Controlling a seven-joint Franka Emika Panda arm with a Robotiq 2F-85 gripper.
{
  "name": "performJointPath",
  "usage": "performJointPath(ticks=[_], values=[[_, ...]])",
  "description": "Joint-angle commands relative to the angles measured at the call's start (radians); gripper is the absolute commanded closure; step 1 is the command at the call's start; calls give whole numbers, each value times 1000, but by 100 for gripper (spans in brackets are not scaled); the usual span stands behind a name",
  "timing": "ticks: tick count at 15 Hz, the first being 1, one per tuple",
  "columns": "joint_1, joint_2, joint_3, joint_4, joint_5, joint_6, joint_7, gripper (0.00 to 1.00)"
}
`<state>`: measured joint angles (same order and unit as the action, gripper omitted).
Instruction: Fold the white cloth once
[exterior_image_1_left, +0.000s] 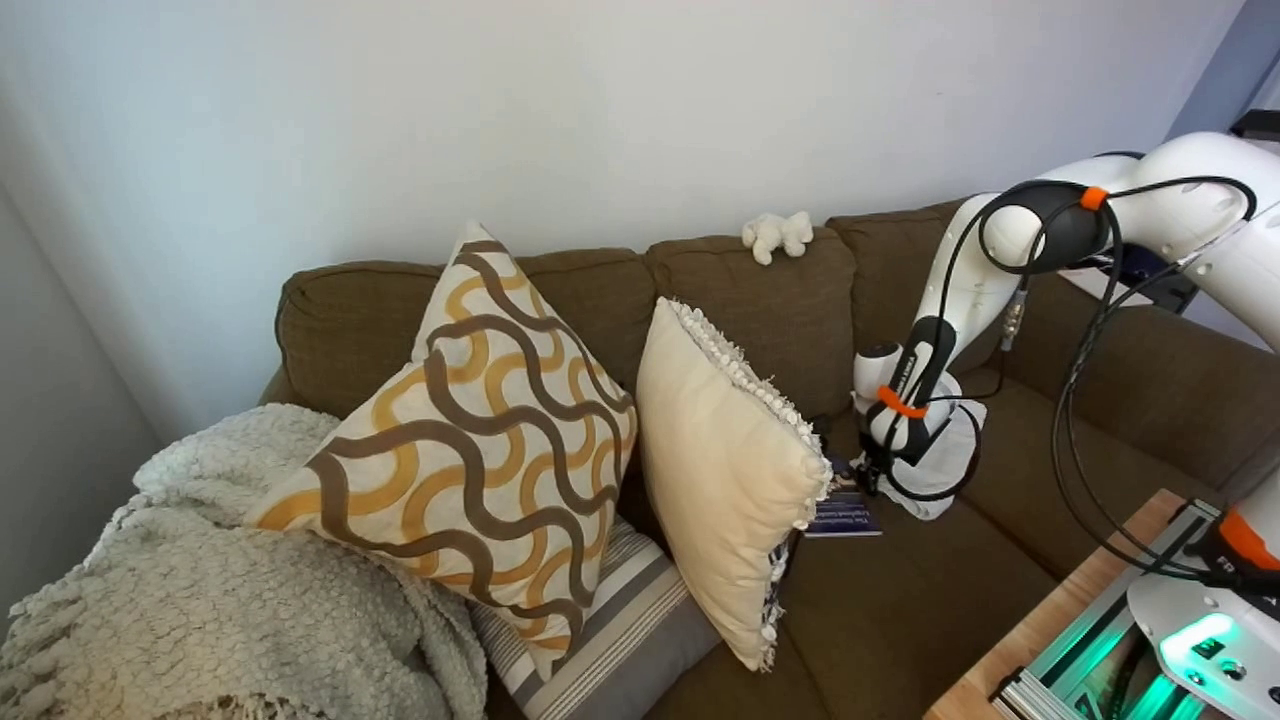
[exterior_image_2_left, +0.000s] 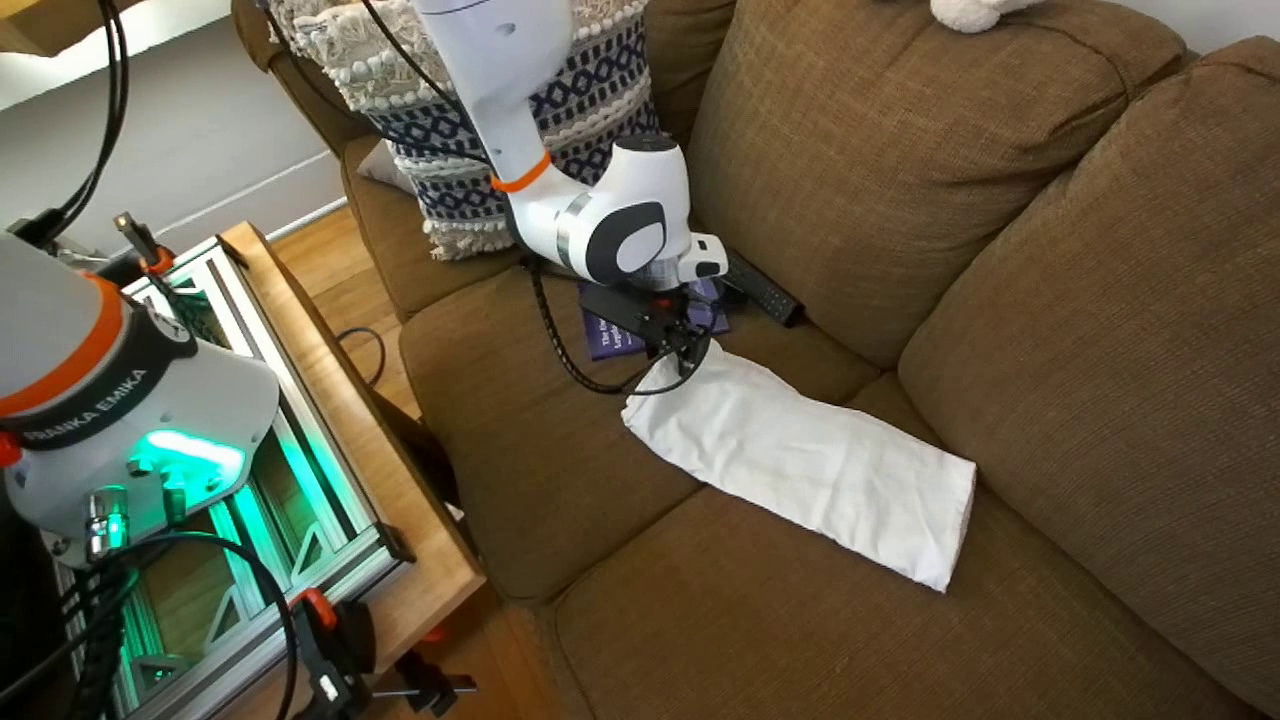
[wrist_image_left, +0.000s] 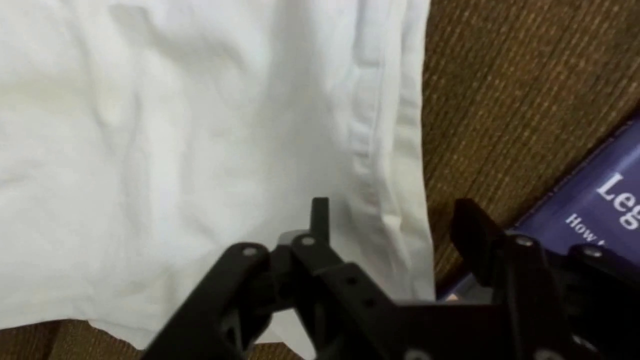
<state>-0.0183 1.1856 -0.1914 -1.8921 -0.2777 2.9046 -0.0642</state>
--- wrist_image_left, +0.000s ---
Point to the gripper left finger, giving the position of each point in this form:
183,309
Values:
320,272

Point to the white cloth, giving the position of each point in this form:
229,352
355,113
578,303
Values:
200,160

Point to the purple book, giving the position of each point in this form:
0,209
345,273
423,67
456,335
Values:
590,210

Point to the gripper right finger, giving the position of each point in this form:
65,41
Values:
530,280

